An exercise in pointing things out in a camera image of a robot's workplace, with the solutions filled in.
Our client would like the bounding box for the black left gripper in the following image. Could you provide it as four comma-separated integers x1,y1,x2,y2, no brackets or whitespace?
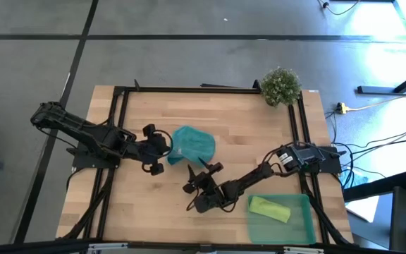
132,123,173,176

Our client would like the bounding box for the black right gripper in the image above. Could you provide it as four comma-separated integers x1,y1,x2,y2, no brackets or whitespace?
183,157,226,214

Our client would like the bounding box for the teal microfiber towel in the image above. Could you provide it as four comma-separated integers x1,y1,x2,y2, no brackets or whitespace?
166,126,216,167

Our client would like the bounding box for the lime green microfiber towel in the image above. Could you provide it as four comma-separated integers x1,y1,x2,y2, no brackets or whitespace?
248,195,292,224

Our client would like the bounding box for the green mesh basket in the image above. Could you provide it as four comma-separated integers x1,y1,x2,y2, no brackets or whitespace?
247,193,317,246

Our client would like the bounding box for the potted green artificial plant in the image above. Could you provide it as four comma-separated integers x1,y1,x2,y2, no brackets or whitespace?
260,66,302,107

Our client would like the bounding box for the black overhead gantry bar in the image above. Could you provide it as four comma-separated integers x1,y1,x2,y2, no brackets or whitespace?
0,238,406,254

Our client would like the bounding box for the white paper sheet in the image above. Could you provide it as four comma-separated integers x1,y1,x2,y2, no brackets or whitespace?
345,195,380,223

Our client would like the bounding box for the black desk leg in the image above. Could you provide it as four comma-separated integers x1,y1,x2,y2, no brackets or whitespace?
357,65,406,95

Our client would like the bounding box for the black aluminium table frame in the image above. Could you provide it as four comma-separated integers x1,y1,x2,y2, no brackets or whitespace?
56,79,354,248

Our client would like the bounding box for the black floor cable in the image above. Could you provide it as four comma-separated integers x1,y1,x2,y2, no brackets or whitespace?
329,119,406,158

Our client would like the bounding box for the yellow floor cable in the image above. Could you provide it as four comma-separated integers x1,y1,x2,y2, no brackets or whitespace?
343,86,406,112

